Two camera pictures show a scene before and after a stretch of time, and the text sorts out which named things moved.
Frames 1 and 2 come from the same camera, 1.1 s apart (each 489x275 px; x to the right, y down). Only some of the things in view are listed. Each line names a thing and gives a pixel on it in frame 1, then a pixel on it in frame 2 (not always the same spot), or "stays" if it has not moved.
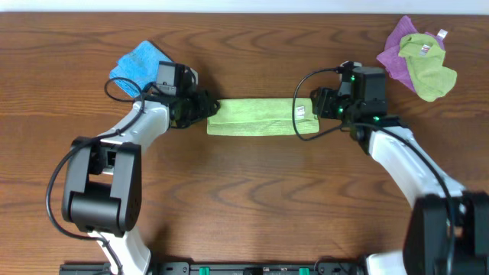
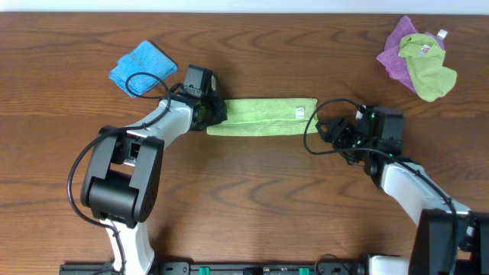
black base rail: (328, 267) stays
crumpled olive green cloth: (431, 79) stays
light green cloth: (262, 117) stays
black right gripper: (322, 105) to (344, 127)
